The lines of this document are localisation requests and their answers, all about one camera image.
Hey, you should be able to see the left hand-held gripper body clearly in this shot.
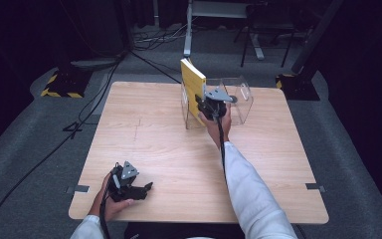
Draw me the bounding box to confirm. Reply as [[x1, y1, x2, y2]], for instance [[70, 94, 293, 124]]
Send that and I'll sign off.
[[106, 160, 141, 202]]

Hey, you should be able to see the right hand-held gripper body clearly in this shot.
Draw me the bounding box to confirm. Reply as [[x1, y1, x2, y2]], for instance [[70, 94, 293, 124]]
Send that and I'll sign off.
[[199, 86, 236, 121]]

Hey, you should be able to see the yellow book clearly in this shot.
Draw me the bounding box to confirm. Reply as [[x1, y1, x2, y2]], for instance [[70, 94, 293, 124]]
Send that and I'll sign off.
[[179, 57, 208, 127]]

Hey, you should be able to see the clear acrylic file holder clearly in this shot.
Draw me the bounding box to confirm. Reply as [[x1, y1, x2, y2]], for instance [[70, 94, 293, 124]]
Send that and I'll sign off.
[[180, 75, 255, 131]]

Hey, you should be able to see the person's right hand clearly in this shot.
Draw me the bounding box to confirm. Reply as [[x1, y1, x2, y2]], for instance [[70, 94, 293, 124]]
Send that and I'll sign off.
[[198, 103, 233, 151]]

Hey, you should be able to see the person's left hand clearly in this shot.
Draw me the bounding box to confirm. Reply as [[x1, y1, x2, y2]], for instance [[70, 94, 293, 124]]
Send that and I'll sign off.
[[88, 171, 135, 223]]

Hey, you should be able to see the grey tape strip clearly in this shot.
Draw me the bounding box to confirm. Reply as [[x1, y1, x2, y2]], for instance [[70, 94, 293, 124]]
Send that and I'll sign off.
[[66, 184, 91, 195], [304, 182, 327, 194]]

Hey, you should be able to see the person's dark torso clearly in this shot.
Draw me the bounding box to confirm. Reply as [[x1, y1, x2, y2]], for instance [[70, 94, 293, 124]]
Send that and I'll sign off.
[[122, 222, 247, 239]]

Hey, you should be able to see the yellow black striped stand base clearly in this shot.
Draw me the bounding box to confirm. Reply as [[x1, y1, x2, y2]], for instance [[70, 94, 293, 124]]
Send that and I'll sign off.
[[40, 67, 94, 100], [275, 72, 321, 102]]

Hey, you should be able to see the black chair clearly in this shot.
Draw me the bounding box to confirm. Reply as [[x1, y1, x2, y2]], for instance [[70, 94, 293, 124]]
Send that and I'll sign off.
[[233, 2, 297, 69]]

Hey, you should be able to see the grey slanted metal pole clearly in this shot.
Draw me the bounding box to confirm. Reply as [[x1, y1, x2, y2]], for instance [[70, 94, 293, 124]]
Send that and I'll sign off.
[[289, 0, 345, 75]]

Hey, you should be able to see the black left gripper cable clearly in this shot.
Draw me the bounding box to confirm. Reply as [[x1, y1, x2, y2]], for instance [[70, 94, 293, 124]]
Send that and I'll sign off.
[[98, 163, 120, 239]]

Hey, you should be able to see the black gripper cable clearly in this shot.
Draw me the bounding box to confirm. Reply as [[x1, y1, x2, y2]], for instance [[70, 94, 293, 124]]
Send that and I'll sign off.
[[98, 163, 120, 239], [214, 114, 230, 187]]

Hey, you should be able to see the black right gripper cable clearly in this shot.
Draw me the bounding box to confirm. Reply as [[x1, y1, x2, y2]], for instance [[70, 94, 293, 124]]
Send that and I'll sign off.
[[214, 114, 230, 187]]

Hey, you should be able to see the black diagonal floor cable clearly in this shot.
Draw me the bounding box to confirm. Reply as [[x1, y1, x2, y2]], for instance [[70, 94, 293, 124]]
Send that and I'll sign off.
[[128, 49, 184, 85]]

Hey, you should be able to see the white desk frame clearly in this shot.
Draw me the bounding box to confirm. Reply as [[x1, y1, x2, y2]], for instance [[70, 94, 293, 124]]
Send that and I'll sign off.
[[182, 0, 267, 62]]

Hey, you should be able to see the bundle of floor cables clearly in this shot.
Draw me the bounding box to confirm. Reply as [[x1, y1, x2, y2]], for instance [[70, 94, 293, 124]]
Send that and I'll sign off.
[[131, 19, 193, 52]]

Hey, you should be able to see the long black floor cable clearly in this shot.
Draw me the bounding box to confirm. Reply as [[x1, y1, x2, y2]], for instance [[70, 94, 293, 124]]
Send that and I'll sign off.
[[0, 49, 128, 239]]

